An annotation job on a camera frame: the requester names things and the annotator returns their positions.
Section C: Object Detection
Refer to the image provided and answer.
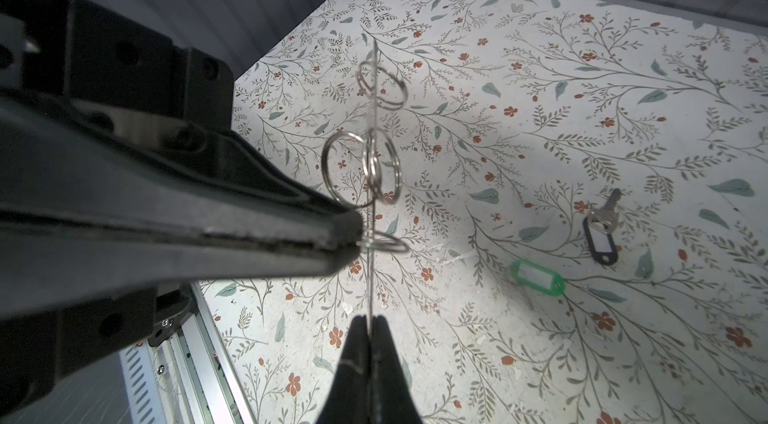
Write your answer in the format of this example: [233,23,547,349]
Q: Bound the silver split key rings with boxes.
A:
[320,58,412,256]

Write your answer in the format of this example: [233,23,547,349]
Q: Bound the white slotted cable duct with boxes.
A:
[118,344,167,424]

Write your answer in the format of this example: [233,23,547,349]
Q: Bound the key with black tag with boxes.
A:
[583,189,622,266]

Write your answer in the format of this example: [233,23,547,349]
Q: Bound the floral table mat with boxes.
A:
[202,0,767,423]

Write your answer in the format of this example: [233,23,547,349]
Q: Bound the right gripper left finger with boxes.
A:
[316,316,370,424]

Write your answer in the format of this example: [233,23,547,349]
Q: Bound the grey metal key holder strap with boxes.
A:
[363,38,382,329]

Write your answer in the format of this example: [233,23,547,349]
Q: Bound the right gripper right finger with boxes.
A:
[369,316,422,424]

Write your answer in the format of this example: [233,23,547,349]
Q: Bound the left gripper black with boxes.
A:
[0,0,365,419]

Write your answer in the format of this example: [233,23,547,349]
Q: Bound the aluminium mounting rail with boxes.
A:
[147,284,256,423]

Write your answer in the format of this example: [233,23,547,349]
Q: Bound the key with green tag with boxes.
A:
[511,259,566,297]

